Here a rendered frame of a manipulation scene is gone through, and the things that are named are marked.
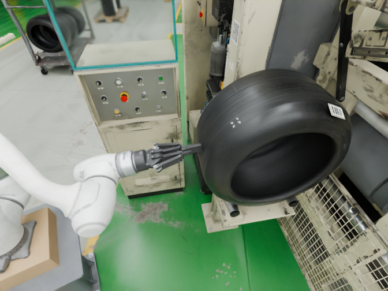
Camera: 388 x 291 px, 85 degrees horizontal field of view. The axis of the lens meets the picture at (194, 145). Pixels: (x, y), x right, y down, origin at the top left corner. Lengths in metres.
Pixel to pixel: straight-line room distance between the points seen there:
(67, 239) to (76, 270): 0.18
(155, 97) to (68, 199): 0.89
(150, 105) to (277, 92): 0.91
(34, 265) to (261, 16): 1.36
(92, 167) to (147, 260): 1.24
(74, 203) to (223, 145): 0.45
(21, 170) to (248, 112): 0.64
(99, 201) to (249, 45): 0.74
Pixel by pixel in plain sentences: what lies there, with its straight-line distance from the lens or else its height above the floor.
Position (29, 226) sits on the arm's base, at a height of 0.77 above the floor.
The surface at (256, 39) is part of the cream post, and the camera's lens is 0.91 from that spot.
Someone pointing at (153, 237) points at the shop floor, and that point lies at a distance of 1.95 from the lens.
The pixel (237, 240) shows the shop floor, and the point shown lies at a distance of 1.94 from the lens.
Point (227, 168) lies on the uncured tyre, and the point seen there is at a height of 1.24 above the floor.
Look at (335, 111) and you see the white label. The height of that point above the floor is 1.41.
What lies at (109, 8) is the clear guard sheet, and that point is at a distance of 1.21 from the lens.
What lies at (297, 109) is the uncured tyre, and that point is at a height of 1.43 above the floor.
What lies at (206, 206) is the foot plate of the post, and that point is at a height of 0.01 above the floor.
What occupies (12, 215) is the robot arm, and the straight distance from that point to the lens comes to 1.24.
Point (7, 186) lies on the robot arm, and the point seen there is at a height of 1.00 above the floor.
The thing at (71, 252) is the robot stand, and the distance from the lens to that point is 1.34.
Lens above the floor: 1.78
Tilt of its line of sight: 45 degrees down
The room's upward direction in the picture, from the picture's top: straight up
